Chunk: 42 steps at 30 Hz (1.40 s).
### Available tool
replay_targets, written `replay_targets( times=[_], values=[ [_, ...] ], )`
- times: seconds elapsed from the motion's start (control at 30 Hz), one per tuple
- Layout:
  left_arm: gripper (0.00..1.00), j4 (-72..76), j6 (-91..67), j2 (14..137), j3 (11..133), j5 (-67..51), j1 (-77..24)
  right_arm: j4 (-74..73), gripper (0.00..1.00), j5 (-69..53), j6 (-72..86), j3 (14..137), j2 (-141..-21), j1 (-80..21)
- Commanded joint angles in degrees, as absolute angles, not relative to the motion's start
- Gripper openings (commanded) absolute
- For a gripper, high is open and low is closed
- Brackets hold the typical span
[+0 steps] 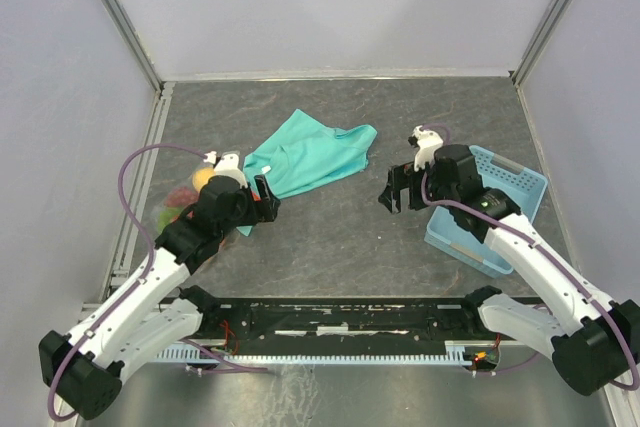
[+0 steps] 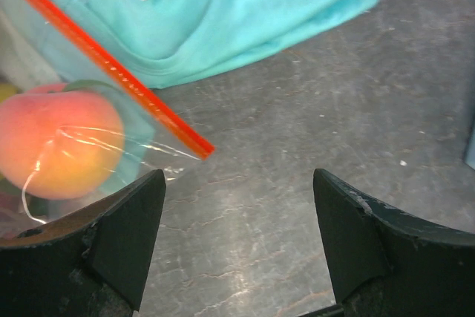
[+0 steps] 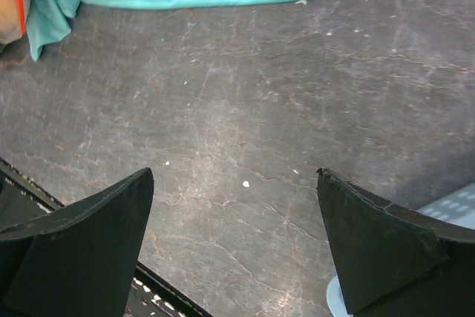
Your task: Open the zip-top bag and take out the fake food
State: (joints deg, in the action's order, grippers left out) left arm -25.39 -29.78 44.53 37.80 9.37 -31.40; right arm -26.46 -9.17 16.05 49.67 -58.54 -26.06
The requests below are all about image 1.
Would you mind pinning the light blue cable duct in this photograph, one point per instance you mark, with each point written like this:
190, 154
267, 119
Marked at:
186, 354

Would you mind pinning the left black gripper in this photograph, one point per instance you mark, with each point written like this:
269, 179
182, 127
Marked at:
270, 203

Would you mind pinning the fake purple grapes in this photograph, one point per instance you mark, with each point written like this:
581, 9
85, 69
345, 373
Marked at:
181, 197

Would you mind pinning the light blue plastic basket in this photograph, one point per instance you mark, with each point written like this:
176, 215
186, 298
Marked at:
507, 188

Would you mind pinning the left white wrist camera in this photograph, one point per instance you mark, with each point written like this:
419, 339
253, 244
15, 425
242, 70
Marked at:
227, 164

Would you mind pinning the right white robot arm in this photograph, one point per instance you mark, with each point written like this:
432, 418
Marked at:
591, 339

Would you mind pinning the fake green grapes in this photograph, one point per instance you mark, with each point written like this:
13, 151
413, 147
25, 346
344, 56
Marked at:
165, 217

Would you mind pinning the yellow fake lemon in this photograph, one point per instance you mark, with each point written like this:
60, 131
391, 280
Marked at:
201, 177

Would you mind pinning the teal t-shirt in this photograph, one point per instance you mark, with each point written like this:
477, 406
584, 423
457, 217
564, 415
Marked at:
303, 154

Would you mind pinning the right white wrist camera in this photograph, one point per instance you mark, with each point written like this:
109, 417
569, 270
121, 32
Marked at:
427, 141

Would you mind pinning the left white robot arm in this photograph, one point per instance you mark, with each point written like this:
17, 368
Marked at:
88, 366

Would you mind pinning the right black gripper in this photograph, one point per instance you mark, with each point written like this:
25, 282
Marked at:
399, 177

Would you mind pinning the clear zip top bag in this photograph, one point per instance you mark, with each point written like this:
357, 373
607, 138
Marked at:
187, 213

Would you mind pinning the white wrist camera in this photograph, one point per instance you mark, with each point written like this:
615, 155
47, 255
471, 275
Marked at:
427, 141
227, 164

